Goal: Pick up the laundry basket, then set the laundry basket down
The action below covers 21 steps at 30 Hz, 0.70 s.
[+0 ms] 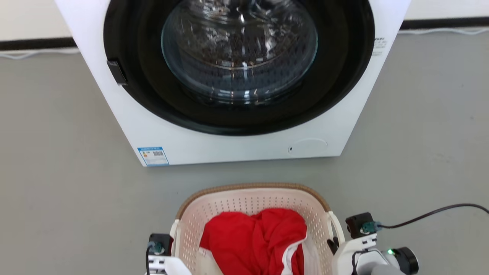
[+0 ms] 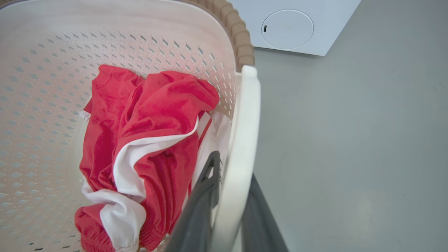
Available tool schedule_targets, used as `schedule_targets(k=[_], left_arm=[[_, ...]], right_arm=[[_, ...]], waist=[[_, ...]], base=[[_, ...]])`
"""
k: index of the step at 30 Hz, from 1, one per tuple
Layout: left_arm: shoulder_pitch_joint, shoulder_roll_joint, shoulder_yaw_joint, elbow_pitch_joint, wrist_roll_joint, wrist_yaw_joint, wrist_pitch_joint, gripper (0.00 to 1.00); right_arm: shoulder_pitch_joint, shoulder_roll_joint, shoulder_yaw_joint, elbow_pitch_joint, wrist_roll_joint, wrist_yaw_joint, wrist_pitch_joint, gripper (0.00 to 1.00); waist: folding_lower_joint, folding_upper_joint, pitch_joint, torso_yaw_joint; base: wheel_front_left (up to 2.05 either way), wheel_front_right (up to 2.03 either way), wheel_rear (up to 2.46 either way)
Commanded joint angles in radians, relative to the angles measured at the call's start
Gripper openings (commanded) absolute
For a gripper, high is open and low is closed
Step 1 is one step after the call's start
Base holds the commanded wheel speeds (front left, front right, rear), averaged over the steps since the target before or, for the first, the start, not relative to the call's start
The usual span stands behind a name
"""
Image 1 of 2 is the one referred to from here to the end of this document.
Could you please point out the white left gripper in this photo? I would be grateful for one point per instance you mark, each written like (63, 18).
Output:
(168, 266)

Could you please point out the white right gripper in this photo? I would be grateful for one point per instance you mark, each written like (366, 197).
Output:
(345, 256)

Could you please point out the beige perforated laundry basket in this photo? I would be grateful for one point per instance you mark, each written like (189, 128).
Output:
(229, 200)

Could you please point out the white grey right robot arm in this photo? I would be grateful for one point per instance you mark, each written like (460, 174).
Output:
(389, 261)

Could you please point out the red garment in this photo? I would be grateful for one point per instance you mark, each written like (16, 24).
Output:
(244, 240)

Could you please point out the blue energy label sticker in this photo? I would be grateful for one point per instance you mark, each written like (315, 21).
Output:
(153, 156)

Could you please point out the white front-load washing machine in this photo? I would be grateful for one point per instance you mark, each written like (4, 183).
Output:
(237, 149)

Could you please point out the black round washer door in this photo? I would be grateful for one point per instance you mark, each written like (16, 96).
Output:
(344, 76)

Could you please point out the black washer door latch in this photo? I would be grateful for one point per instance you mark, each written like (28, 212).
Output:
(117, 72)

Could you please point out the small printed text label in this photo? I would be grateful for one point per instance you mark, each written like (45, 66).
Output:
(378, 46)

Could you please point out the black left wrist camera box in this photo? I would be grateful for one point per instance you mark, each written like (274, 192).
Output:
(160, 241)

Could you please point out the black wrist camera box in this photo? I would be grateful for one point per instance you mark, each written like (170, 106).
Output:
(358, 223)
(160, 241)

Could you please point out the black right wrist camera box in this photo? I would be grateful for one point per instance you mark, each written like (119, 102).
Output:
(358, 223)

